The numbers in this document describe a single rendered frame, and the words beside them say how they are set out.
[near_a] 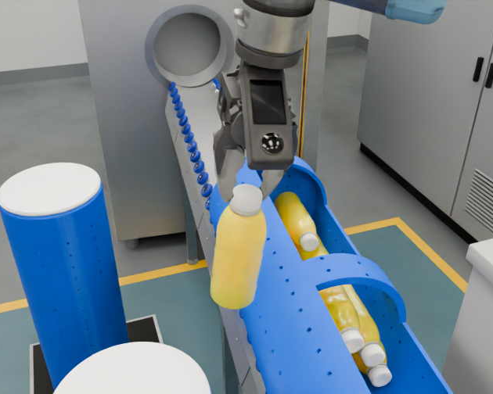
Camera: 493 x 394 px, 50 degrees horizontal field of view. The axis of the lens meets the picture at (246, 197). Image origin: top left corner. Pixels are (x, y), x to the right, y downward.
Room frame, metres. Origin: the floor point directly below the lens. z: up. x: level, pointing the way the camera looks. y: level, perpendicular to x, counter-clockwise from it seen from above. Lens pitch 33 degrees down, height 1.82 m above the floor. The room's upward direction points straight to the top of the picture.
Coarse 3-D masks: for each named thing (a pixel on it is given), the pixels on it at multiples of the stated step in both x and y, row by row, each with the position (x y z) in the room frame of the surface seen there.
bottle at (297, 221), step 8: (288, 192) 1.11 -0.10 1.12; (280, 200) 1.09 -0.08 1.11; (288, 200) 1.07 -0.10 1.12; (296, 200) 1.08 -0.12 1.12; (280, 208) 1.06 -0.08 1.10; (288, 208) 1.05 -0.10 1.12; (296, 208) 1.04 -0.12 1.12; (304, 208) 1.05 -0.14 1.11; (280, 216) 1.05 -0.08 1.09; (288, 216) 1.02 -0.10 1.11; (296, 216) 1.01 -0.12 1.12; (304, 216) 1.01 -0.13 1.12; (288, 224) 1.00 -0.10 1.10; (296, 224) 0.98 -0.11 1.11; (304, 224) 0.98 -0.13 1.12; (312, 224) 0.99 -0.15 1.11; (288, 232) 0.99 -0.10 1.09; (296, 232) 0.97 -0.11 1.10; (304, 232) 0.96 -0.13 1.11; (312, 232) 0.96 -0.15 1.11; (296, 240) 0.96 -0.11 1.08
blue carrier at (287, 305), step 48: (288, 240) 0.78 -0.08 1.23; (336, 240) 0.99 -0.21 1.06; (288, 288) 0.67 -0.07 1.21; (384, 288) 0.68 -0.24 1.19; (288, 336) 0.58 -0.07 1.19; (336, 336) 0.55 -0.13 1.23; (384, 336) 0.72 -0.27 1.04; (288, 384) 0.51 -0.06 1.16; (336, 384) 0.47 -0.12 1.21; (432, 384) 0.58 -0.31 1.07
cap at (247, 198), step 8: (240, 184) 0.58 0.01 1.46; (248, 184) 0.58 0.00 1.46; (240, 192) 0.57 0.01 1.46; (248, 192) 0.57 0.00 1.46; (256, 192) 0.57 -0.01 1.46; (232, 200) 0.56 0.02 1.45; (240, 200) 0.55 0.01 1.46; (248, 200) 0.55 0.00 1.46; (256, 200) 0.55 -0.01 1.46; (240, 208) 0.55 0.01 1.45; (248, 208) 0.55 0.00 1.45; (256, 208) 0.56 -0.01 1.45
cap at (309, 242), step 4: (304, 236) 0.95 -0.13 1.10; (308, 236) 0.95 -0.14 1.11; (312, 236) 0.95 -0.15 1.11; (300, 240) 0.95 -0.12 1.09; (304, 240) 0.94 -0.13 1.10; (308, 240) 0.94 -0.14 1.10; (312, 240) 0.94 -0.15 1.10; (316, 240) 0.94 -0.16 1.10; (300, 244) 0.95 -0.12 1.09; (304, 244) 0.94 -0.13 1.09; (308, 244) 0.94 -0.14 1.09; (312, 244) 0.94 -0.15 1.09; (316, 244) 0.94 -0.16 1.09; (304, 248) 0.94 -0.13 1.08; (308, 248) 0.94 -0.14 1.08; (312, 248) 0.94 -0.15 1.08
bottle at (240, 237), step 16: (224, 224) 0.55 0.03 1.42; (240, 224) 0.54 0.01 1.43; (256, 224) 0.55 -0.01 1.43; (224, 240) 0.55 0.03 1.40; (240, 240) 0.54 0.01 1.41; (256, 240) 0.54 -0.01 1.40; (224, 256) 0.55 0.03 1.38; (240, 256) 0.54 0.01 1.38; (256, 256) 0.55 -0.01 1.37; (224, 272) 0.55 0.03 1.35; (240, 272) 0.54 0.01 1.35; (256, 272) 0.55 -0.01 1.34; (224, 288) 0.55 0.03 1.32; (240, 288) 0.54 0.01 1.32; (256, 288) 0.57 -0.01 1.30; (224, 304) 0.55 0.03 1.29; (240, 304) 0.54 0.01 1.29
